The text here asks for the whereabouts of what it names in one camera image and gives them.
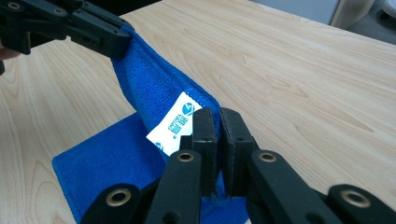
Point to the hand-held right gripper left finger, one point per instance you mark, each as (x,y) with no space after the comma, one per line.
(205,137)

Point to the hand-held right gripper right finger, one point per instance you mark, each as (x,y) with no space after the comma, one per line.
(238,140)

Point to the blue microfibre towel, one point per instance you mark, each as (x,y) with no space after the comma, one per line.
(109,168)

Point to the white cabinet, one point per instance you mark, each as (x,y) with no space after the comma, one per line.
(299,9)

